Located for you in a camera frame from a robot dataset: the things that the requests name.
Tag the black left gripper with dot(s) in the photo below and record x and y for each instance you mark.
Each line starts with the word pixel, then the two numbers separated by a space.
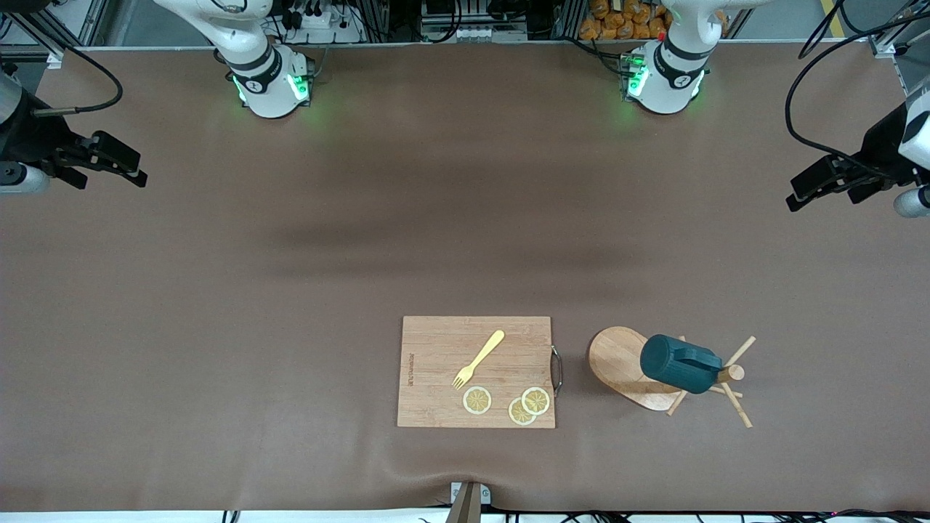
pixel 880 150

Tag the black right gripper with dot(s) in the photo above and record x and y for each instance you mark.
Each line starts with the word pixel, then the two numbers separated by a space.
pixel 30 138

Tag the dark green ribbed mug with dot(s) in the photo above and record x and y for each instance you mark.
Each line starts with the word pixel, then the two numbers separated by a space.
pixel 676 367

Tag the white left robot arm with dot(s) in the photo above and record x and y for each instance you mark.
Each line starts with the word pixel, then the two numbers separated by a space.
pixel 665 87

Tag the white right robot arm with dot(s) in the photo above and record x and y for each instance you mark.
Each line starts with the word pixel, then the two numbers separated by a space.
pixel 269 87

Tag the wooden mug tree rack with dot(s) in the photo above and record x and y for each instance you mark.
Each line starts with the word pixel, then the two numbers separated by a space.
pixel 617 356

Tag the white power strip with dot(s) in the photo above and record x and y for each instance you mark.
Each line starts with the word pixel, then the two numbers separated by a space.
pixel 327 25

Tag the pile of orange bread rolls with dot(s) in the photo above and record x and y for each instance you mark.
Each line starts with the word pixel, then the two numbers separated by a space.
pixel 617 22

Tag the lemon slice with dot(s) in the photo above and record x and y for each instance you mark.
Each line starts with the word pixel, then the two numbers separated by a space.
pixel 517 414
pixel 536 401
pixel 477 400

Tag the bamboo cutting board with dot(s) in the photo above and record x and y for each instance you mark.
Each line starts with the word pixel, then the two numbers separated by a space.
pixel 436 349

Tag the yellow plastic fork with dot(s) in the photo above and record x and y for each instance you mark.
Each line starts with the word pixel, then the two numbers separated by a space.
pixel 479 357

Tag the grey metal table bracket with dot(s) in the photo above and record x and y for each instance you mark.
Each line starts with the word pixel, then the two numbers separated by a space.
pixel 485 494

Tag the brown camera stand post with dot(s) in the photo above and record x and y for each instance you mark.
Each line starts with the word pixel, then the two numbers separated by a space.
pixel 465 508

